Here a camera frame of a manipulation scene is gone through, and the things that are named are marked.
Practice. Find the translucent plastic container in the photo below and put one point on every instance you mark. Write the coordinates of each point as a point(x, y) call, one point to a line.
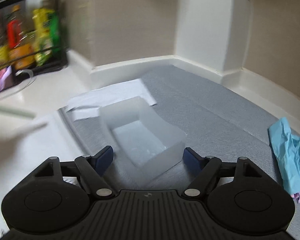
point(145, 140)

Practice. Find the gold cap red label bottle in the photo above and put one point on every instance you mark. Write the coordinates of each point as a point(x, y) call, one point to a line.
point(16, 37)

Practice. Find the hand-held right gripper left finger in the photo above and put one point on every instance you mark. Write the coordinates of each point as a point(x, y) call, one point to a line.
point(103, 157)

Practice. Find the white mat black geometric print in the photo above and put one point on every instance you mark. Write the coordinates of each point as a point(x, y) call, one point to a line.
point(52, 142)

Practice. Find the black smartphone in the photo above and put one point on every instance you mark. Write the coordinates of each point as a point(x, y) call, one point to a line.
point(0, 80)

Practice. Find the yellow green snack bag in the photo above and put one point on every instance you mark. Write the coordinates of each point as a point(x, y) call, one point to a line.
point(46, 35)

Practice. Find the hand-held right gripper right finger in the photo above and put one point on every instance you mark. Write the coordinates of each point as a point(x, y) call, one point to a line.
point(192, 157)

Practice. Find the crumpled blue wrapper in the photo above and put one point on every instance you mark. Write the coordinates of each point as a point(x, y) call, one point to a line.
point(290, 160)

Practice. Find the white paper sheet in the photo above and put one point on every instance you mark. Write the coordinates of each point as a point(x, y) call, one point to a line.
point(115, 92)

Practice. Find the grey mat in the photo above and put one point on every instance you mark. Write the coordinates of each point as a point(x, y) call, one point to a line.
point(202, 110)

